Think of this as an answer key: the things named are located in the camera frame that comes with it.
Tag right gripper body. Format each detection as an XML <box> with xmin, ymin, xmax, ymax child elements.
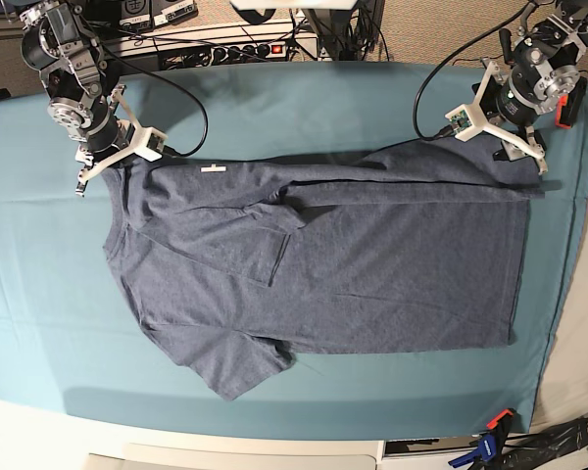
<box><xmin>75</xmin><ymin>117</ymin><xmax>128</xmax><ymax>169</ymax></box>

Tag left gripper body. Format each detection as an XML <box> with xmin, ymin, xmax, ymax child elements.
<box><xmin>493</xmin><ymin>125</ymin><xmax>548</xmax><ymax>175</ymax></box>

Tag blue-grey T-shirt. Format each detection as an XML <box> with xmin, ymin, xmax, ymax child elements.
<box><xmin>102</xmin><ymin>138</ymin><xmax>543</xmax><ymax>400</ymax></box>

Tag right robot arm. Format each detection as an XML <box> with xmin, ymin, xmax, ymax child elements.
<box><xmin>20</xmin><ymin>1</ymin><xmax>127</xmax><ymax>170</ymax></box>

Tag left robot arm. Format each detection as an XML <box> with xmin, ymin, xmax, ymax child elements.
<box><xmin>495</xmin><ymin>1</ymin><xmax>588</xmax><ymax>153</ymax></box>

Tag orange black clamp top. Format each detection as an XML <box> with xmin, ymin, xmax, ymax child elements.
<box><xmin>555</xmin><ymin>77</ymin><xmax>588</xmax><ymax>129</ymax></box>

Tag white power strip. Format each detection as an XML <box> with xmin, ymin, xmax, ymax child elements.
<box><xmin>157</xmin><ymin>39</ymin><xmax>318</xmax><ymax>71</ymax></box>

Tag teal table cloth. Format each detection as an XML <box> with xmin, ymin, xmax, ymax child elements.
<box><xmin>0</xmin><ymin>62</ymin><xmax>588</xmax><ymax>440</ymax></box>

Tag blue orange clamp bottom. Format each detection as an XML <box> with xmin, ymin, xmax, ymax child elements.
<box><xmin>448</xmin><ymin>408</ymin><xmax>515</xmax><ymax>469</ymax></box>

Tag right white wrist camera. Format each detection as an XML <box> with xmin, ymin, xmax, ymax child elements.
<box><xmin>109</xmin><ymin>84</ymin><xmax>168</xmax><ymax>165</ymax></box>

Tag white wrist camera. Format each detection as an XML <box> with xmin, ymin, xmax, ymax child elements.
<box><xmin>109</xmin><ymin>84</ymin><xmax>168</xmax><ymax>165</ymax></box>
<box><xmin>445</xmin><ymin>60</ymin><xmax>504</xmax><ymax>142</ymax></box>

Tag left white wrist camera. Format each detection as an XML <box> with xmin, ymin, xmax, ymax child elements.
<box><xmin>445</xmin><ymin>60</ymin><xmax>504</xmax><ymax>142</ymax></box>

